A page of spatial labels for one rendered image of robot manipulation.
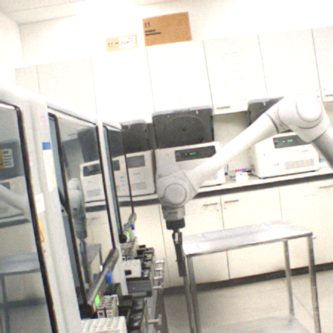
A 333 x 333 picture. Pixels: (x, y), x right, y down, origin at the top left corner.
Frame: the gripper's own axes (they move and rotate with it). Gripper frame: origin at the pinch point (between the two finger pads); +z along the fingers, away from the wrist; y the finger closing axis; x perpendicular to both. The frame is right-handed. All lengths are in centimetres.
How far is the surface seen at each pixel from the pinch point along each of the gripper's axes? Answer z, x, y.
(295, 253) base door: 62, 80, -234
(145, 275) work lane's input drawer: -0.2, -14.0, 5.7
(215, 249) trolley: 0.1, 13.9, -26.1
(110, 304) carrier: -7, -17, 60
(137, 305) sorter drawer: -0.5, -11.7, 44.3
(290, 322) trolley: 54, 48, -60
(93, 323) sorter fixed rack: -6, -19, 72
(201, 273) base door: 67, -4, -227
